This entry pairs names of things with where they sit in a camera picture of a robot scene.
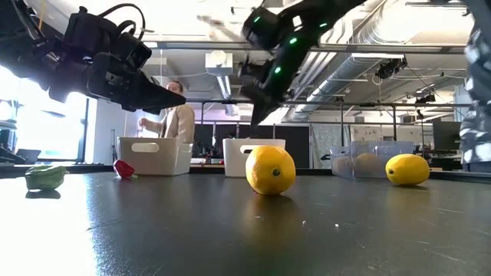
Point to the dark computer monitor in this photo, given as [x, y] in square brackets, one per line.
[447, 136]

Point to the metal overhead frame bar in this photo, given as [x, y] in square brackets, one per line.
[383, 48]

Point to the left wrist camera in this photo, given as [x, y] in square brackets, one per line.
[132, 50]

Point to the dark laptop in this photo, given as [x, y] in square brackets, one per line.
[28, 155]

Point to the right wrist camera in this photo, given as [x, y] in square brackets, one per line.
[251, 73]

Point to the black partition panel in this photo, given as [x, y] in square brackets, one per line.
[295, 145]

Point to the yellow lemon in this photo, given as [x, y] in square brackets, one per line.
[407, 169]
[369, 165]
[270, 170]

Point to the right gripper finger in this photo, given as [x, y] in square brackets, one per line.
[254, 107]
[268, 107]

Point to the person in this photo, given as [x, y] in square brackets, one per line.
[477, 115]
[178, 122]

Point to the white ceiling box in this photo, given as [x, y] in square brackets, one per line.
[218, 63]

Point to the clear plastic bin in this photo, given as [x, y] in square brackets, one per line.
[399, 149]

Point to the white plastic basket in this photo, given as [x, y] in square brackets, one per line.
[161, 159]
[234, 163]

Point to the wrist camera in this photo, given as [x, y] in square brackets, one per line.
[251, 73]
[132, 50]

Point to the red bell pepper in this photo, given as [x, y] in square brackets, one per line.
[123, 168]

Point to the black metal rack frame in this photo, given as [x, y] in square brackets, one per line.
[345, 102]

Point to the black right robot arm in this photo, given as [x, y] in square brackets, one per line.
[322, 11]

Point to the silver ceiling duct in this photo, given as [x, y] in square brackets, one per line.
[345, 73]

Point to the black window post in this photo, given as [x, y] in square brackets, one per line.
[83, 130]

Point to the large green bell pepper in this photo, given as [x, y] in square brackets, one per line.
[45, 178]

